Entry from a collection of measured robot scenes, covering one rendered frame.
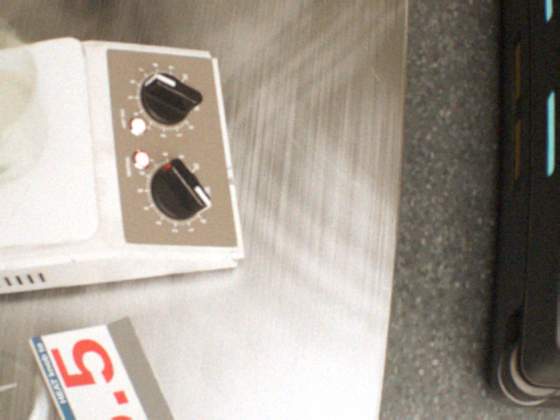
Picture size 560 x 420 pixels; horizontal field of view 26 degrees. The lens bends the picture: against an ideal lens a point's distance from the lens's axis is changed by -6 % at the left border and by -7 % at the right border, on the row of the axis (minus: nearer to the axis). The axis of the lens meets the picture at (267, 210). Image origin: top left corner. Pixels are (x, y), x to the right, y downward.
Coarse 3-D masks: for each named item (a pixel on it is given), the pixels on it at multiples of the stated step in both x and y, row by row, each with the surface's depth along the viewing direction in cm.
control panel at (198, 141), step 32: (128, 64) 73; (160, 64) 74; (192, 64) 75; (128, 96) 72; (128, 128) 72; (160, 128) 73; (192, 128) 74; (128, 160) 71; (160, 160) 72; (192, 160) 73; (224, 160) 75; (128, 192) 70; (224, 192) 74; (128, 224) 70; (160, 224) 71; (192, 224) 72; (224, 224) 73
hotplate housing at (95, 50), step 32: (96, 64) 72; (96, 96) 71; (96, 128) 71; (224, 128) 76; (96, 160) 70; (0, 256) 68; (32, 256) 68; (64, 256) 69; (96, 256) 69; (128, 256) 70; (160, 256) 71; (192, 256) 72; (224, 256) 73; (0, 288) 72; (32, 288) 73
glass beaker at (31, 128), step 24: (0, 24) 62; (0, 48) 64; (24, 48) 62; (24, 72) 66; (24, 120) 61; (48, 120) 68; (0, 144) 62; (24, 144) 64; (0, 168) 65; (24, 168) 66
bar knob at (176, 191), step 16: (176, 160) 71; (160, 176) 71; (176, 176) 70; (192, 176) 71; (160, 192) 71; (176, 192) 71; (192, 192) 70; (160, 208) 71; (176, 208) 71; (192, 208) 71
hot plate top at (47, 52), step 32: (64, 64) 70; (64, 96) 69; (64, 128) 69; (64, 160) 68; (0, 192) 67; (32, 192) 67; (64, 192) 67; (96, 192) 68; (0, 224) 67; (32, 224) 67; (64, 224) 67; (96, 224) 67
